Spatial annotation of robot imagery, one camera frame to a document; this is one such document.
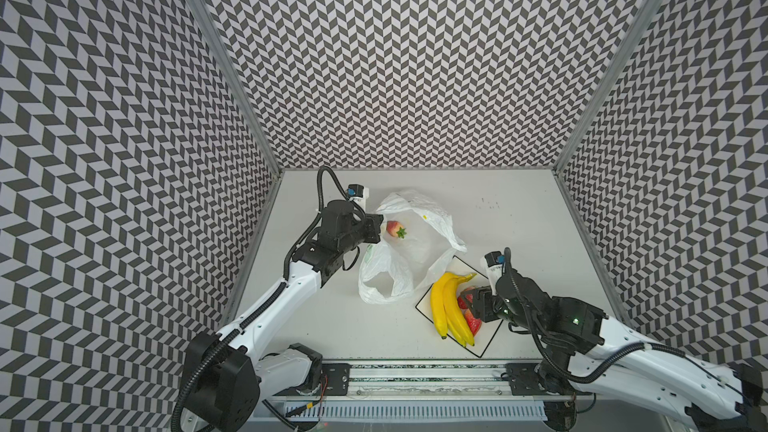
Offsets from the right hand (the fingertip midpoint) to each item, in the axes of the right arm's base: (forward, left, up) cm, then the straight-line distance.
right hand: (471, 304), depth 73 cm
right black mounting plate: (-15, -13, -14) cm, 24 cm away
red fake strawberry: (+4, +1, -9) cm, 10 cm away
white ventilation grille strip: (-21, +14, -13) cm, 28 cm away
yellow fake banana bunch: (+1, +5, -7) cm, 9 cm away
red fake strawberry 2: (+27, +19, -8) cm, 34 cm away
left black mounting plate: (-13, +33, -10) cm, 37 cm away
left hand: (+20, +21, +9) cm, 31 cm away
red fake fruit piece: (-3, -2, -7) cm, 7 cm away
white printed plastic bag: (+9, +18, +3) cm, 20 cm away
